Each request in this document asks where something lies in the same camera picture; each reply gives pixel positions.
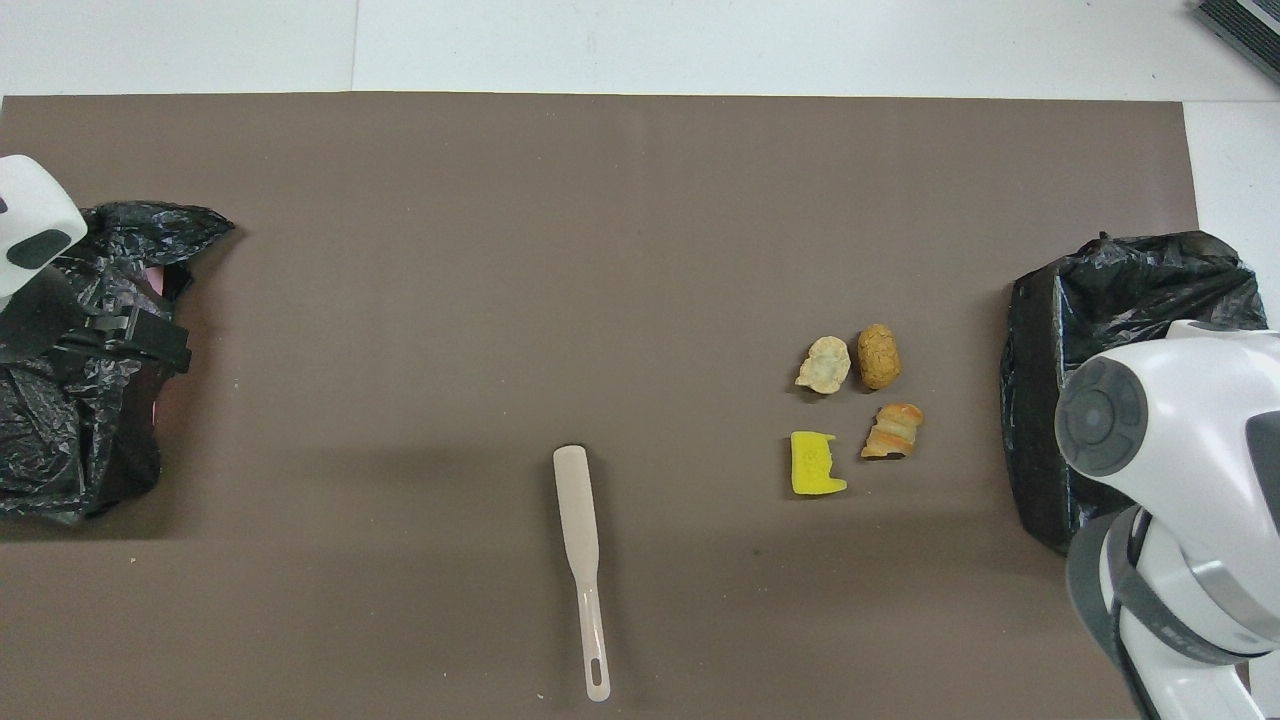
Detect dark ribbed grille panel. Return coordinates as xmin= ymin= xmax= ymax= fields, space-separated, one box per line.
xmin=1194 ymin=0 xmax=1280 ymax=85

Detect yellow sponge piece with notch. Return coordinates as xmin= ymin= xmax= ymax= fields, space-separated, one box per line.
xmin=790 ymin=431 xmax=849 ymax=497

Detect pink bin with black bag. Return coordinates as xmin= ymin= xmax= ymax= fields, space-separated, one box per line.
xmin=0 ymin=201 xmax=237 ymax=527

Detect brown table mat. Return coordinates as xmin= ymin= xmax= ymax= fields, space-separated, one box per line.
xmin=0 ymin=92 xmax=1253 ymax=720

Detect pale rock chunk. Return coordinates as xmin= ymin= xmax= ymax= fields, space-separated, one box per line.
xmin=795 ymin=336 xmax=852 ymax=395

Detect small striped croissant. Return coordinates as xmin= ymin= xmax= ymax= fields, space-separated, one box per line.
xmin=860 ymin=403 xmax=925 ymax=461

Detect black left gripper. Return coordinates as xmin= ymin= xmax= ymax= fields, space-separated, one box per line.
xmin=55 ymin=307 xmax=193 ymax=376

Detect beige brush with black bristles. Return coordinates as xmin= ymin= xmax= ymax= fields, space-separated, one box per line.
xmin=553 ymin=445 xmax=612 ymax=703

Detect brown oval bread roll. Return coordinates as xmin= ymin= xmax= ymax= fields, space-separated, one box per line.
xmin=857 ymin=323 xmax=902 ymax=391

